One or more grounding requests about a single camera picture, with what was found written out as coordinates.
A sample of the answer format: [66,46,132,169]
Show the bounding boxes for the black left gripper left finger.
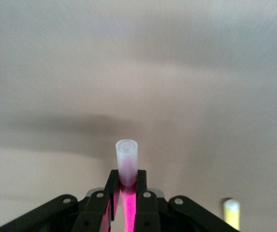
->
[0,170,119,232]

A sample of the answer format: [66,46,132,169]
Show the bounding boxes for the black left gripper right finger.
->
[134,170,240,232]

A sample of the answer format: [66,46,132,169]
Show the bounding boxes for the pink marker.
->
[115,139,139,232]

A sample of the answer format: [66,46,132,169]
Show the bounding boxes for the yellow marker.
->
[222,198,241,232]

